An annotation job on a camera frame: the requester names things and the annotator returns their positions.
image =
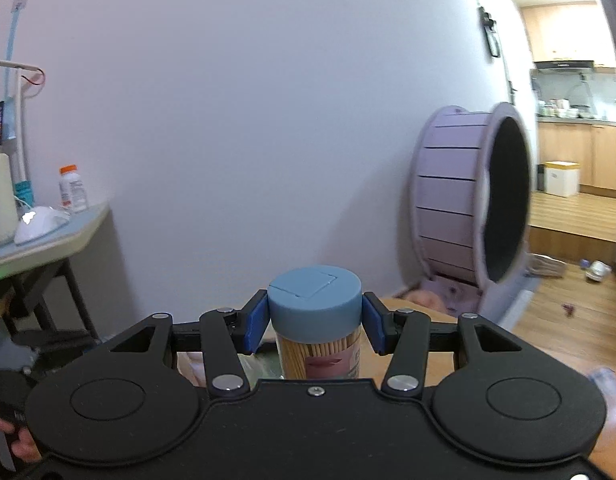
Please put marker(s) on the grey white slipper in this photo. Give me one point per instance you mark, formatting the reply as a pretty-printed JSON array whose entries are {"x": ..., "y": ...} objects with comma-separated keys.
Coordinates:
[{"x": 545, "y": 266}]

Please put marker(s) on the dishes on kitchen counter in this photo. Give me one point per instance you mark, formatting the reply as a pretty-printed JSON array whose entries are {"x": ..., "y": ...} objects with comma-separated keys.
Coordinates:
[{"x": 562, "y": 109}]

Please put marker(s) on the wooden desk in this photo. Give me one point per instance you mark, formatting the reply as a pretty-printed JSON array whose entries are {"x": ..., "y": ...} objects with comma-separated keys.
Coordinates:
[{"x": 440, "y": 367}]

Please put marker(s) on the wooden upper kitchen cabinet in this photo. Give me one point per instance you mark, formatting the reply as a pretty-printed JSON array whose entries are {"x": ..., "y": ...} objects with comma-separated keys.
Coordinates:
[{"x": 562, "y": 30}]

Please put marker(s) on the white square bin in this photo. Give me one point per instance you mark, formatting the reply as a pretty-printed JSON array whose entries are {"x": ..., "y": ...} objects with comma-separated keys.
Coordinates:
[{"x": 561, "y": 180}]

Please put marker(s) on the person's left hand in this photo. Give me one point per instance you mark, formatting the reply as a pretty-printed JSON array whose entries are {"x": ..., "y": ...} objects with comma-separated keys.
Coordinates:
[{"x": 27, "y": 449}]

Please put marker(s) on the teal small container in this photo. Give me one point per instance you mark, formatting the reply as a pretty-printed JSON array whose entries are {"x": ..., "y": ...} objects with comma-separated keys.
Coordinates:
[{"x": 24, "y": 194}]

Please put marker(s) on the purple cat exercise wheel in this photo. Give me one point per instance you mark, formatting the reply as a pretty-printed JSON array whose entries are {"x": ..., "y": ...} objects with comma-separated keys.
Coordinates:
[{"x": 452, "y": 200}]

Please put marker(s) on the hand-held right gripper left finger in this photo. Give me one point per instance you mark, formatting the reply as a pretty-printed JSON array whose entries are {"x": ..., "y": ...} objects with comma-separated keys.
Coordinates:
[{"x": 255, "y": 322}]

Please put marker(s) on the cream cylindrical bottle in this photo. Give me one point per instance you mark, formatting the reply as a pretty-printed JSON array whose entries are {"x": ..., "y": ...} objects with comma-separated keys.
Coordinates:
[{"x": 0, "y": 200}]

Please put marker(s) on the blue lid toothpick jar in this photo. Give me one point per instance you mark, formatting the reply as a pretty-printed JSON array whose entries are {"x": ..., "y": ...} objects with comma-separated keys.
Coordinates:
[{"x": 313, "y": 300}]

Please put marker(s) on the grey folding side table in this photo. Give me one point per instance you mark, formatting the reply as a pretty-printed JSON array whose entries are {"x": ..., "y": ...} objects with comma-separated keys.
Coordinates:
[{"x": 53, "y": 240}]

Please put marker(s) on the white domed device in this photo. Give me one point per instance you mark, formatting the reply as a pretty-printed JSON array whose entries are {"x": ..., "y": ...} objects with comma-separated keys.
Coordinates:
[{"x": 38, "y": 225}]

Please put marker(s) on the wooden kitchen cabinet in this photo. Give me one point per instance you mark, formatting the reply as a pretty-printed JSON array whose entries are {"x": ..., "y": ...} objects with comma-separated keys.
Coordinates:
[
  {"x": 562, "y": 30},
  {"x": 577, "y": 155}
]

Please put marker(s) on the range hood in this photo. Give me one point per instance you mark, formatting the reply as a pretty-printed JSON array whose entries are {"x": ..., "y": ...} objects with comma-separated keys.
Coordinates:
[{"x": 562, "y": 64}]

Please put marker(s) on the white bottle orange cap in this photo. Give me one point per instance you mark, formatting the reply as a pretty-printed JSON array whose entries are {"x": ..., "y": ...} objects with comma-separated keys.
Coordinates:
[{"x": 73, "y": 190}]

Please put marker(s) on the black wall hanger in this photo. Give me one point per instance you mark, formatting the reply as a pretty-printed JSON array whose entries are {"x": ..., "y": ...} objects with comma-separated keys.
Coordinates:
[{"x": 490, "y": 30}]

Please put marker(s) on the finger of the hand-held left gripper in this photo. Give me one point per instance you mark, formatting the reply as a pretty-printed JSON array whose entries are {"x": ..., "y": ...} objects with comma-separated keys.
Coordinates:
[{"x": 63, "y": 342}]

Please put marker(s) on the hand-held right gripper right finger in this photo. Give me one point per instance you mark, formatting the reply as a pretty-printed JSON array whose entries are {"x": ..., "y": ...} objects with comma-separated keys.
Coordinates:
[{"x": 375, "y": 325}]

